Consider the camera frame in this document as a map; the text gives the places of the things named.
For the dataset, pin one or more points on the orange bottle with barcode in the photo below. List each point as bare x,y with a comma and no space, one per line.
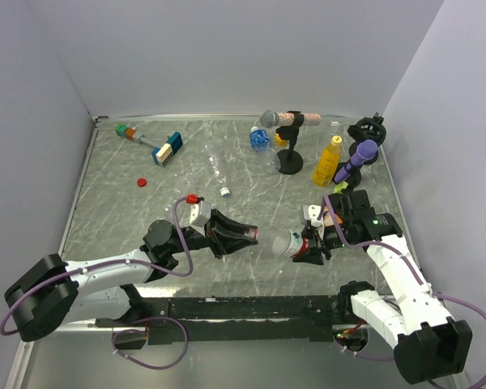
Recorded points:
328,221

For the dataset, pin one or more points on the blue label water bottle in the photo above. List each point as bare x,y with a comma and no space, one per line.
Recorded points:
261,145

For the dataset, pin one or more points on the yellow juice bottle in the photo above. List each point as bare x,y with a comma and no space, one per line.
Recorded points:
328,162

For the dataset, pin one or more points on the glitter pink microphone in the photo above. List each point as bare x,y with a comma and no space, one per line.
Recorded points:
270,119

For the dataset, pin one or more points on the purple microphone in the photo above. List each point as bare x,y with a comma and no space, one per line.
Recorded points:
365,151

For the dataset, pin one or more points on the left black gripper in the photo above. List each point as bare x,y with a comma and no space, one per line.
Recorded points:
223,245

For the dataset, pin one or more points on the clear bottle white cap centre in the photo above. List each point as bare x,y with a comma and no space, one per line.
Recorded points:
216,162

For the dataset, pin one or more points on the clear bottle back right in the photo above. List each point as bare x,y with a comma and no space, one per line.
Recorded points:
337,132

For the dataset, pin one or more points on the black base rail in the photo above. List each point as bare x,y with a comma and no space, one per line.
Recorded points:
315,318

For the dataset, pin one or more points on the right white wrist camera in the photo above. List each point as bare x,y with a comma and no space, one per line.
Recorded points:
312,215

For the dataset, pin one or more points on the green toy brick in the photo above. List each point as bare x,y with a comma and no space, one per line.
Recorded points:
339,188

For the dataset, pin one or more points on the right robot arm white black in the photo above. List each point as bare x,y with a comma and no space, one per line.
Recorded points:
426,340

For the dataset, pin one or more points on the red label water bottle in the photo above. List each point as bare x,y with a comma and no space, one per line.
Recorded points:
279,242

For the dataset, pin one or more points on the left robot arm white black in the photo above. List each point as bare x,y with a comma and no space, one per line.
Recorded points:
55,292

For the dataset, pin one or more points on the black empty clip stand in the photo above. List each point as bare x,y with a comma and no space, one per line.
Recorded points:
367,128

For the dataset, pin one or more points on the toy brick hammer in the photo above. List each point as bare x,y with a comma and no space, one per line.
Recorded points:
161,154

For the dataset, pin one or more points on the small yellow toy piece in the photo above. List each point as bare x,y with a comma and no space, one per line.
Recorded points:
279,141

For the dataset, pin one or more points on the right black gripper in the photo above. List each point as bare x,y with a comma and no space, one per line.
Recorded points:
313,256

